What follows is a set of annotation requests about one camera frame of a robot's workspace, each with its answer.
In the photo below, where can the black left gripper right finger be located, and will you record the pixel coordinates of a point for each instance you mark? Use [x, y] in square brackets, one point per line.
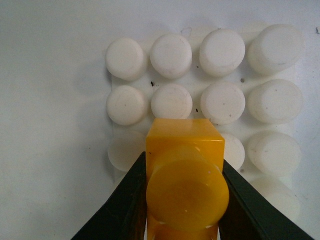
[249, 216]

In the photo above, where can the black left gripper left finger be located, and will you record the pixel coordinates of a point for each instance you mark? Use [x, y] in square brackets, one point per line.
[123, 216]

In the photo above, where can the yellow two-stud toy block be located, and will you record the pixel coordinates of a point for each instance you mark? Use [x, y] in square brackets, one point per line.
[186, 192]

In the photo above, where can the white studded base plate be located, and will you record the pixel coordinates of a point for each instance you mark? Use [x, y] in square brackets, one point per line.
[253, 107]

